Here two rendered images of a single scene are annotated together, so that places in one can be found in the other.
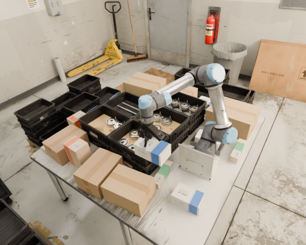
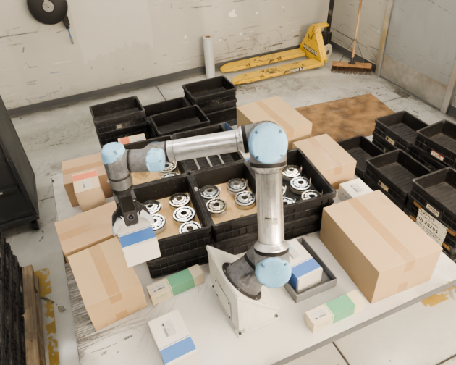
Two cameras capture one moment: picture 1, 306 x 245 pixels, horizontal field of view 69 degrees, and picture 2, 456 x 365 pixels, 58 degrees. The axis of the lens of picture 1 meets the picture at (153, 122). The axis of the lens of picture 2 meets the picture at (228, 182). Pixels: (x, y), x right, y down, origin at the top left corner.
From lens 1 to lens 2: 0.90 m
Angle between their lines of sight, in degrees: 25
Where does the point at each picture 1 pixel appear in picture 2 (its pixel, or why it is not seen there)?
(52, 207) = not seen: hidden behind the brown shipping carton
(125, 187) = (91, 275)
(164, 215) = (127, 347)
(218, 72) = (268, 144)
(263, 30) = not seen: outside the picture
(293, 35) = not seen: outside the picture
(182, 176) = (205, 304)
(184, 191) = (171, 327)
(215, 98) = (258, 190)
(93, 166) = (85, 224)
